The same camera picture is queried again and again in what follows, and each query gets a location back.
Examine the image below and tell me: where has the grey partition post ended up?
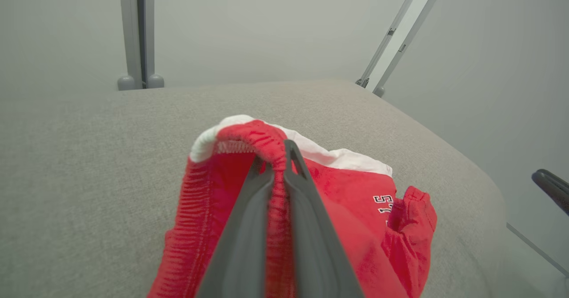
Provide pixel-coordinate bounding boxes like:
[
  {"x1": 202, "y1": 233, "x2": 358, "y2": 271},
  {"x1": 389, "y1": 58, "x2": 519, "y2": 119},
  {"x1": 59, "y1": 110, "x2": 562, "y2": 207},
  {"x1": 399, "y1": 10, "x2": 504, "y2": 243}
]
[
  {"x1": 117, "y1": 0, "x2": 165, "y2": 90},
  {"x1": 356, "y1": 0, "x2": 449, "y2": 97}
]

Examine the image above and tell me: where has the red shorts white trim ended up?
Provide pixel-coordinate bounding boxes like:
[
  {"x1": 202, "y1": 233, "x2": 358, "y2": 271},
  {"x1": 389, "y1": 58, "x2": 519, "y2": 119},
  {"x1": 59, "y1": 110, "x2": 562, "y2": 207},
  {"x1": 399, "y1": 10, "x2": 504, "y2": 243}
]
[{"x1": 147, "y1": 114, "x2": 438, "y2": 298}]

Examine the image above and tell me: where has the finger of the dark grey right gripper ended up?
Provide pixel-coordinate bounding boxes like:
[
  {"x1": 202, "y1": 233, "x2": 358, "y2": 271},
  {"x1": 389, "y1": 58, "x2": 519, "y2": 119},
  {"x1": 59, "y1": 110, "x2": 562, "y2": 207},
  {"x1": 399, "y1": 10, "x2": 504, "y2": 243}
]
[{"x1": 532, "y1": 169, "x2": 569, "y2": 215}]

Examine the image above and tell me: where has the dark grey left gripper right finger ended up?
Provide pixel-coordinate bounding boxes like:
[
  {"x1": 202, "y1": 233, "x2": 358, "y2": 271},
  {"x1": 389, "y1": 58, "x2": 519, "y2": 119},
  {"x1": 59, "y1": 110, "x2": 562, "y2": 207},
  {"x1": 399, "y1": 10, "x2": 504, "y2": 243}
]
[{"x1": 283, "y1": 139, "x2": 365, "y2": 298}]

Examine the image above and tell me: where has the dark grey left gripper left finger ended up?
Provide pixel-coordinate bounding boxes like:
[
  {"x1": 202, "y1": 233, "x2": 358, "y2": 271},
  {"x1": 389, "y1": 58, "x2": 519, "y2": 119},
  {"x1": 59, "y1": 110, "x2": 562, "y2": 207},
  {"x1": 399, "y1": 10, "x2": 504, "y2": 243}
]
[{"x1": 196, "y1": 156, "x2": 276, "y2": 298}]

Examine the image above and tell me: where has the grey fabric sofa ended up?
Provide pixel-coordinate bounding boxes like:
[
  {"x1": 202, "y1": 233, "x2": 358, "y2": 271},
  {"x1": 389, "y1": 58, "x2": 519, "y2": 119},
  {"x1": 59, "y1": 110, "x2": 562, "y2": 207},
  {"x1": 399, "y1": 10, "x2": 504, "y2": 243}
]
[{"x1": 0, "y1": 79, "x2": 569, "y2": 298}]

